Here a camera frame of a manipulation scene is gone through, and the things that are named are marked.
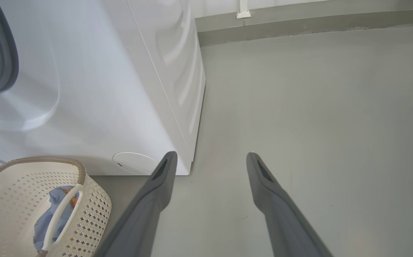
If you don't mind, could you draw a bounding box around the blue printed garment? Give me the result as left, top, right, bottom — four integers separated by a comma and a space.
33, 185, 80, 252

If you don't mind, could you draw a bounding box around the white front-load washing machine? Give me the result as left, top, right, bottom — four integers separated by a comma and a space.
0, 0, 207, 176

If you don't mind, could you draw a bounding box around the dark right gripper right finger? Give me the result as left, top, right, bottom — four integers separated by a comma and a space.
246, 152, 333, 257

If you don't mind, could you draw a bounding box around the round white filter cover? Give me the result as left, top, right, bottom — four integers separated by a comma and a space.
113, 152, 159, 175

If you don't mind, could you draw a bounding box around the cream laundry basket brown rim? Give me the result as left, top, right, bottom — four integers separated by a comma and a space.
0, 156, 112, 257

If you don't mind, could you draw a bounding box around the white wall conduit bracket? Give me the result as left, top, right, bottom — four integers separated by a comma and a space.
236, 0, 252, 19

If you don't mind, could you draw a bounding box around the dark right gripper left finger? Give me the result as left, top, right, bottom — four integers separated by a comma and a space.
92, 151, 178, 257

